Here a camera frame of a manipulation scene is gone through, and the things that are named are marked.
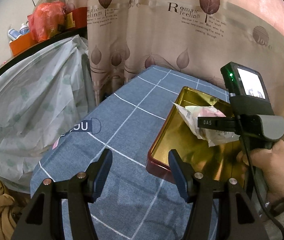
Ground white pink packet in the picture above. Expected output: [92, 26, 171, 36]
[174, 103, 240, 147]

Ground person's right hand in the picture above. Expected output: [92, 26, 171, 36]
[236, 140, 284, 204]

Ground gold red tin box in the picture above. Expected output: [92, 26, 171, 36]
[145, 86, 249, 184]

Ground brown crumpled cloth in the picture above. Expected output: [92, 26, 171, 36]
[0, 181, 27, 239]

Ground blue checked tablecloth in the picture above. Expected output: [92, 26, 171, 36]
[30, 66, 228, 239]

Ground beige leaf print curtain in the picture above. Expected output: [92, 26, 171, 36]
[42, 0, 284, 140]

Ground translucent plastic cover sheet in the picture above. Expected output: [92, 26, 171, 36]
[0, 35, 95, 193]

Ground orange box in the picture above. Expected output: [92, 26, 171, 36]
[9, 33, 37, 56]

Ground red box on shelf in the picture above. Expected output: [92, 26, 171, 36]
[66, 7, 87, 30]

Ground white blue bottle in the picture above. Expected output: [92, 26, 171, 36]
[7, 28, 22, 41]

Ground red plastic bag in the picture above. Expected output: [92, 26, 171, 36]
[28, 1, 66, 42]

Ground black cable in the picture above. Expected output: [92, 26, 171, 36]
[235, 114, 284, 240]

